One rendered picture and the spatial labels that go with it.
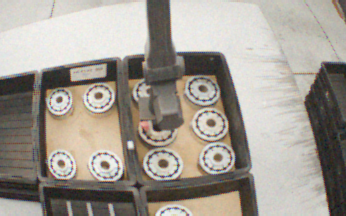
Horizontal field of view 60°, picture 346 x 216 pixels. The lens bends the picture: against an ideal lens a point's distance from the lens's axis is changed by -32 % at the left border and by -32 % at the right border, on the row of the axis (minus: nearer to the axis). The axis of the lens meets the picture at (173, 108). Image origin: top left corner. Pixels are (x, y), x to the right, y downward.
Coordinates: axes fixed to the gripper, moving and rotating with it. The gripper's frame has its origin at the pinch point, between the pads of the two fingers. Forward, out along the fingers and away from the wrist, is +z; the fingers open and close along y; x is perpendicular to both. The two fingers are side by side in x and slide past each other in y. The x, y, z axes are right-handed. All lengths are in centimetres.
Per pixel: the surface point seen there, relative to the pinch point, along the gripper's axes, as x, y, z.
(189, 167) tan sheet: -10.8, 7.3, 4.2
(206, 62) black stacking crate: 19.0, 16.3, -2.2
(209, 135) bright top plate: -3.0, 13.4, 1.3
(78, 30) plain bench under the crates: 59, -27, 16
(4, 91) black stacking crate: 18, -57, 1
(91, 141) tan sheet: -1.5, -19.0, 3.9
